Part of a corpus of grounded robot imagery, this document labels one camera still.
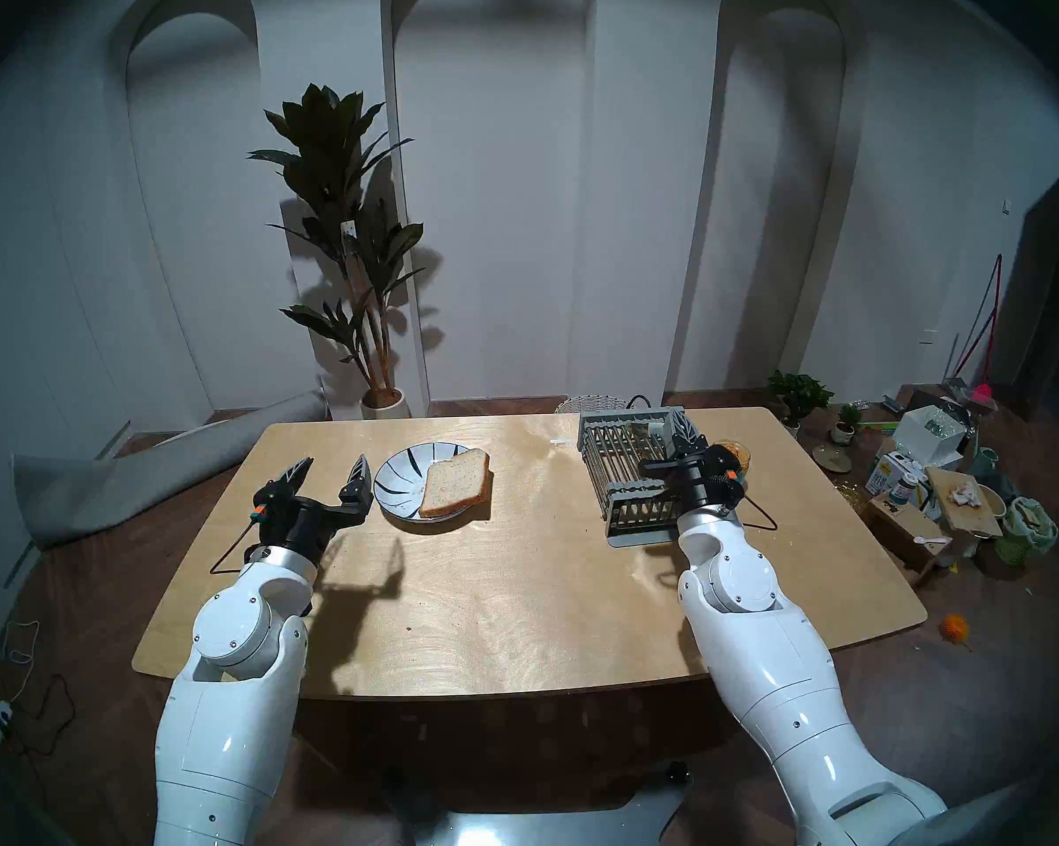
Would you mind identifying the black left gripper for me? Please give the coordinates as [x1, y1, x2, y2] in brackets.
[251, 452, 375, 566]

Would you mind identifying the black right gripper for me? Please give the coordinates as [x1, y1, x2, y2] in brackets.
[640, 410, 747, 516]

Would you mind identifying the white plate with dark stripes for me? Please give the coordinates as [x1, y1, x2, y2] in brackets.
[374, 442, 478, 524]

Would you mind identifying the metal robot base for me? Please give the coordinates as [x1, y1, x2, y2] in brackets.
[380, 761, 694, 846]

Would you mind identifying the slice of bread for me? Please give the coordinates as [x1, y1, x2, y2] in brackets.
[418, 449, 492, 519]

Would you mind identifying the grey slatted cutlery rack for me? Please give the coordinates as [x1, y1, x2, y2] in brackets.
[577, 408, 717, 550]

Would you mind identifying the bushy small potted plant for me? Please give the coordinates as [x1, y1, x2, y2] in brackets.
[766, 370, 835, 438]

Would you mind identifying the white printed carton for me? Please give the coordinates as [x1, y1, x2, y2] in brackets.
[866, 452, 922, 501]

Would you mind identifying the rolled grey mat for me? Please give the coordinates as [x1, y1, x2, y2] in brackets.
[11, 390, 330, 551]

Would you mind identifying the brown cardboard box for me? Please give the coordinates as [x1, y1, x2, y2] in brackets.
[863, 492, 953, 587]

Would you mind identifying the white box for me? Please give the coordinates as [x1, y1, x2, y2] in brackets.
[892, 405, 969, 471]

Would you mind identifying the wooden cutting board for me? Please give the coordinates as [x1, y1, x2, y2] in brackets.
[926, 467, 1004, 538]

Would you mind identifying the red broom with pink head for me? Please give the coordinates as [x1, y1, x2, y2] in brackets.
[946, 254, 1004, 406]

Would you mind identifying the tall potted plant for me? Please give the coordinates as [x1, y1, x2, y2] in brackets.
[248, 84, 443, 420]

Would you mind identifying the dark leaning panel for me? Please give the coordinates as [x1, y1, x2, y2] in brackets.
[992, 152, 1059, 413]

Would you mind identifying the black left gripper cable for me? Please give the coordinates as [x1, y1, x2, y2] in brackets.
[209, 509, 270, 576]

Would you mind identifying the white floor cable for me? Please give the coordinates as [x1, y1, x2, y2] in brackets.
[0, 619, 42, 704]

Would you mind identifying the black floor cable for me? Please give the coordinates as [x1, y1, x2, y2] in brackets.
[8, 672, 78, 757]

